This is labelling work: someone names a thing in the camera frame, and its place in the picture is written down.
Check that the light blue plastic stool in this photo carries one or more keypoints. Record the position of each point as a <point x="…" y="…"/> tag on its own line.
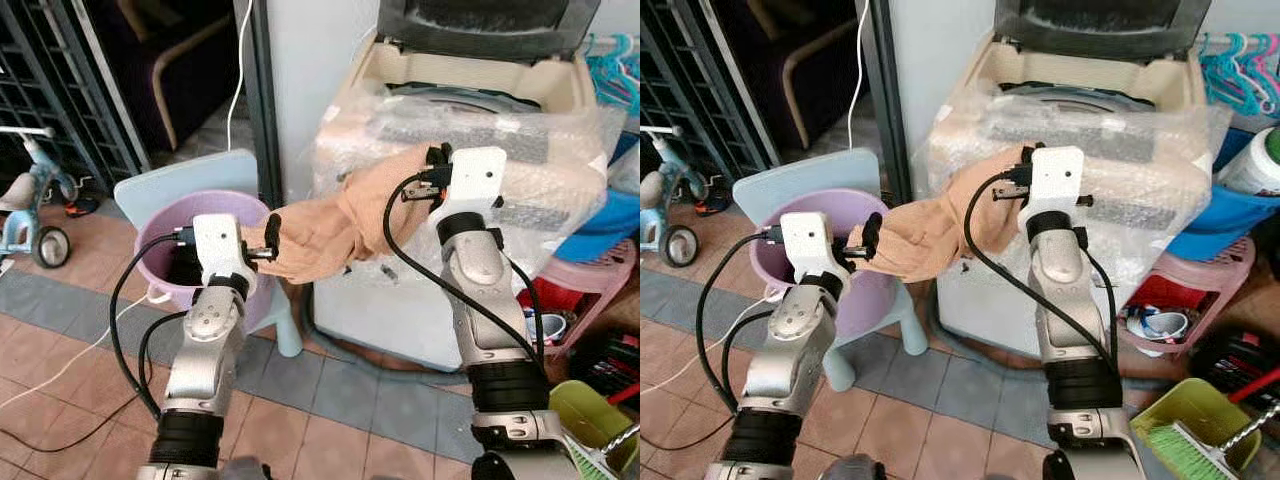
<point x="790" y="175"/>
<point x="165" y="180"/>

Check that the beige top-load washing machine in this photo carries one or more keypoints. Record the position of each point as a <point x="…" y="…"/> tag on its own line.
<point x="985" y="300"/>
<point x="390" y="310"/>

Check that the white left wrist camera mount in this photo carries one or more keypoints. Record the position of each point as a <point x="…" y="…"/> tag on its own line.
<point x="216" y="245"/>
<point x="803" y="243"/>

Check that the white bottle with green cap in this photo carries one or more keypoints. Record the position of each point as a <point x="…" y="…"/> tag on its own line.
<point x="1255" y="160"/>

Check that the orange cloth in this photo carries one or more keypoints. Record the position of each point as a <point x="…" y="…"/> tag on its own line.
<point x="345" y="225"/>
<point x="925" y="225"/>

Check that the green bristle brush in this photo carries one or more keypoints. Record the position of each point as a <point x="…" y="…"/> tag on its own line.
<point x="592" y="462"/>
<point x="1190" y="455"/>

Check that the black and red case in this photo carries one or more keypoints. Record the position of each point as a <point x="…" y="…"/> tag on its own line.
<point x="610" y="365"/>
<point x="1235" y="365"/>

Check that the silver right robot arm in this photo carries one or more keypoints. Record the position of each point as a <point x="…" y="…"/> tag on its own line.
<point x="1070" y="300"/>
<point x="485" y="300"/>

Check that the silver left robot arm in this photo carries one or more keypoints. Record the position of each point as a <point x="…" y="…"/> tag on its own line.
<point x="790" y="345"/>
<point x="205" y="345"/>

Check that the dark washing machine lid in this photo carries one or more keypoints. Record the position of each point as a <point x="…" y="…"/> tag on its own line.
<point x="1100" y="25"/>
<point x="490" y="25"/>

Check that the green dustpan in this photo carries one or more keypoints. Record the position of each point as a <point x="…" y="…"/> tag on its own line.
<point x="1190" y="405"/>
<point x="580" y="405"/>

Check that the light blue child tricycle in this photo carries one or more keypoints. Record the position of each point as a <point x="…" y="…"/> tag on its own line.
<point x="30" y="215"/>
<point x="665" y="205"/>

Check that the blue plastic tub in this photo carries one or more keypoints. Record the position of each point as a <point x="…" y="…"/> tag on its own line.
<point x="610" y="225"/>
<point x="1220" y="220"/>

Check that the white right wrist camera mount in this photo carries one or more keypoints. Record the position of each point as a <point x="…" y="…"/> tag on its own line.
<point x="475" y="178"/>
<point x="1056" y="178"/>

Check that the clear bubble wrap cover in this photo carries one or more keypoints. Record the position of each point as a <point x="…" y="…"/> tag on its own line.
<point x="1140" y="150"/>
<point x="540" y="150"/>

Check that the black door frame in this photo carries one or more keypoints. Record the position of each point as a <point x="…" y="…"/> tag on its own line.
<point x="888" y="100"/>
<point x="263" y="100"/>

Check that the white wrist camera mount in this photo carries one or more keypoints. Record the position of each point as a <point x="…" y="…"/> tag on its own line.
<point x="475" y="178"/>
<point x="1056" y="178"/>
<point x="216" y="245"/>
<point x="803" y="243"/>

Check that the pink plastic basket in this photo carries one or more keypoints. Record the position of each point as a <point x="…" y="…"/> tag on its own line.
<point x="590" y="280"/>
<point x="1200" y="275"/>

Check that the teal and pink clothes hangers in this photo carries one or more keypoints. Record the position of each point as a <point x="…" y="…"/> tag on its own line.
<point x="615" y="70"/>
<point x="1240" y="70"/>

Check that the white cup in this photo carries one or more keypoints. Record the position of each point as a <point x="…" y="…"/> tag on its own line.
<point x="553" y="328"/>
<point x="1168" y="325"/>

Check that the purple plastic basin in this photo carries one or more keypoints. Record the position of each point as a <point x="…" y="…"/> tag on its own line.
<point x="880" y="300"/>
<point x="165" y="250"/>

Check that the black metal gate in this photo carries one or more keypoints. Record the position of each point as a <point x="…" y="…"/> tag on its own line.
<point x="690" y="90"/>
<point x="50" y="90"/>

